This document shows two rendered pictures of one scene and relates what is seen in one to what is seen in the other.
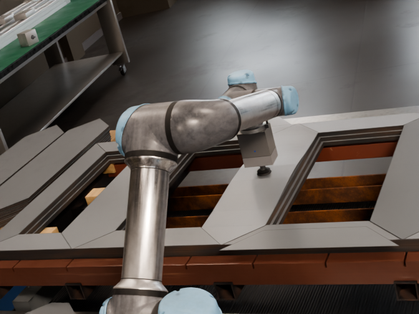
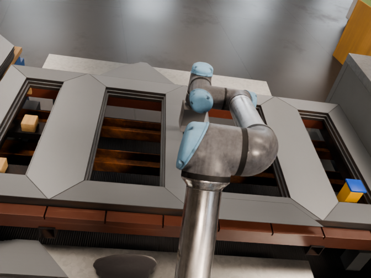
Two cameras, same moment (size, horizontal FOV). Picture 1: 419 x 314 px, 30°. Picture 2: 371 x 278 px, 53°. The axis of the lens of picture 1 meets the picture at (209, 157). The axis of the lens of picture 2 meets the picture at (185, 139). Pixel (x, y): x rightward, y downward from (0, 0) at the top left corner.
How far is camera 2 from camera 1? 1.26 m
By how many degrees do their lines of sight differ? 36
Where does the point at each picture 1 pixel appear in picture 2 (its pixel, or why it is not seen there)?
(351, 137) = not seen: hidden behind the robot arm
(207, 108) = (272, 142)
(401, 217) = (309, 197)
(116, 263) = (96, 217)
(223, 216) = (177, 176)
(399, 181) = (288, 160)
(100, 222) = (63, 167)
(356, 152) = (223, 115)
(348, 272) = (284, 239)
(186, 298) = not seen: outside the picture
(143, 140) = (217, 166)
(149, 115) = (224, 143)
